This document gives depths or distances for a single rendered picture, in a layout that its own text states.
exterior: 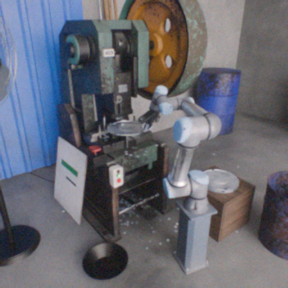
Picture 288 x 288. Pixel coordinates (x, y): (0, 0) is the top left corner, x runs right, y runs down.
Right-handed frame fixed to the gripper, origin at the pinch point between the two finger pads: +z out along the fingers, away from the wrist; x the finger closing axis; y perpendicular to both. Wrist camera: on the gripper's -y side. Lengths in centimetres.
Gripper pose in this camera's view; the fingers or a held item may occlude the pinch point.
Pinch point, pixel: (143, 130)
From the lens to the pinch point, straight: 184.6
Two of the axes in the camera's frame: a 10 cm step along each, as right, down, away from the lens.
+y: 7.6, -2.7, 6.0
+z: -2.8, 7.0, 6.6
